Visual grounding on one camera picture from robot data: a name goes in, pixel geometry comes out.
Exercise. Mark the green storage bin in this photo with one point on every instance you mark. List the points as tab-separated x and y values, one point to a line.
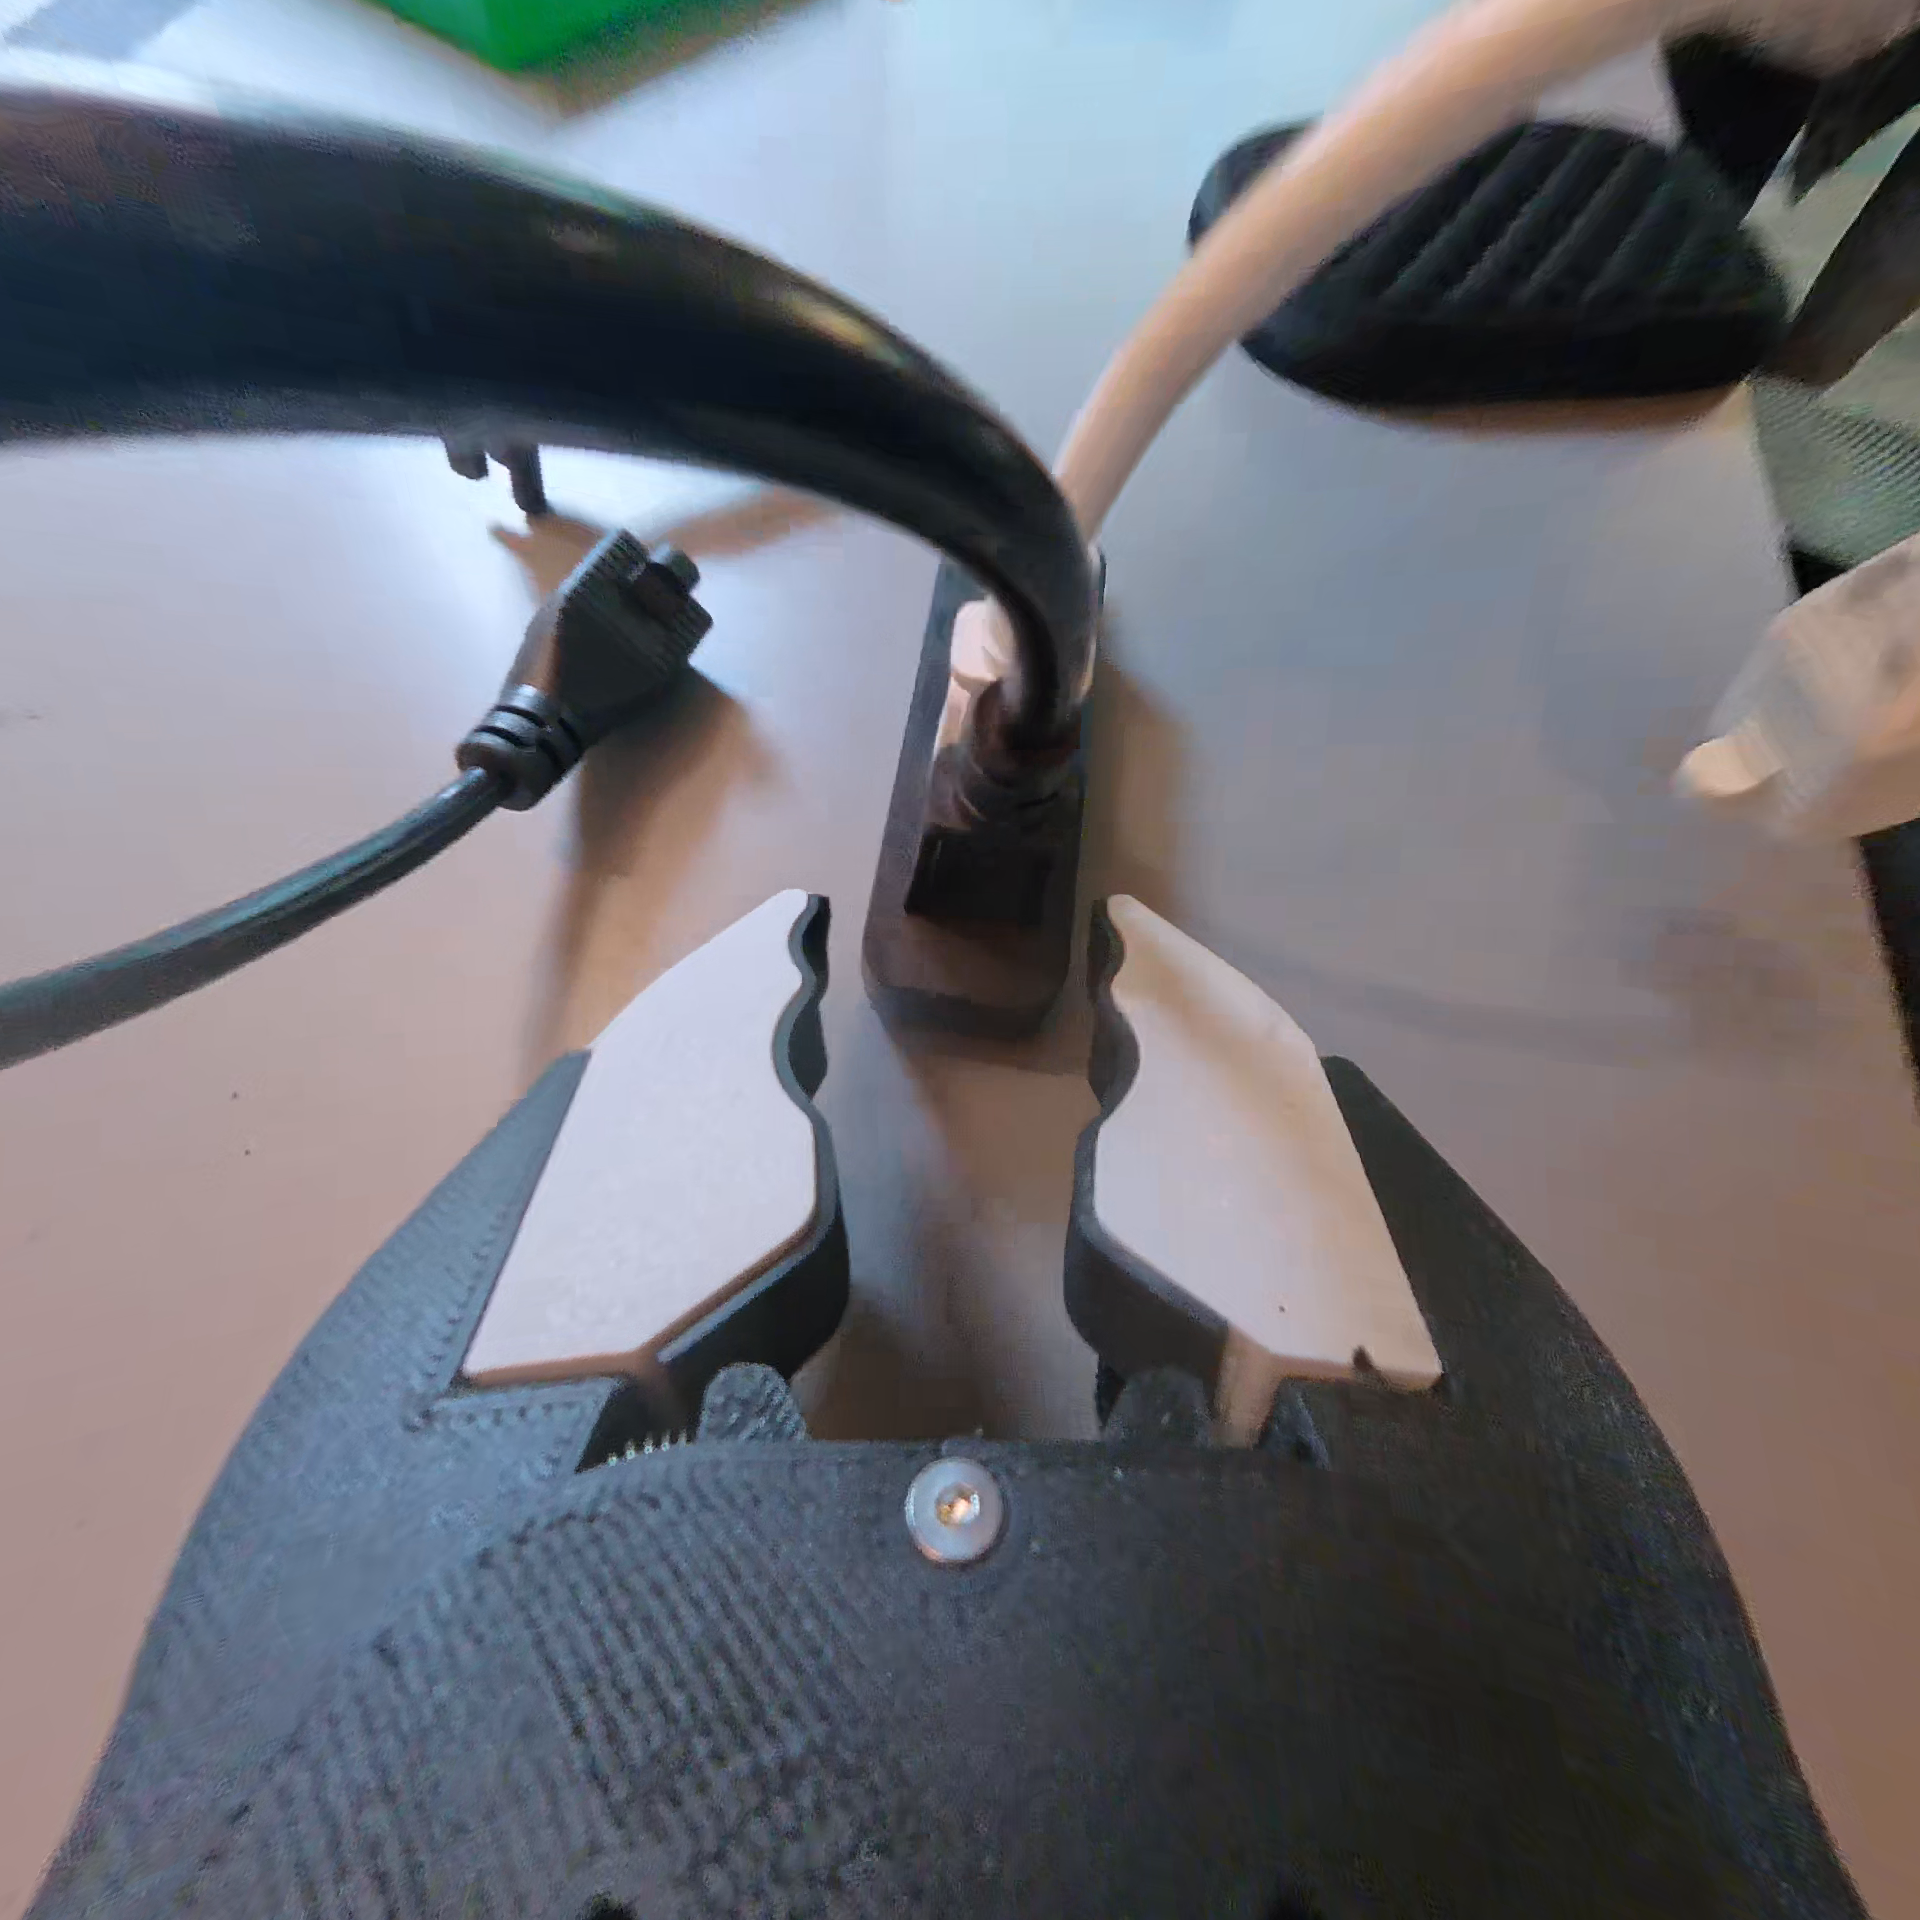
571	24

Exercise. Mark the black power strip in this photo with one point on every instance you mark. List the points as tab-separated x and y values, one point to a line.
962	975

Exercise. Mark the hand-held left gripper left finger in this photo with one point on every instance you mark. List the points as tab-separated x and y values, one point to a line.
661	1184

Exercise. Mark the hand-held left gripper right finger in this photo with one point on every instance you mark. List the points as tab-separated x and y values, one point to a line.
1244	1201

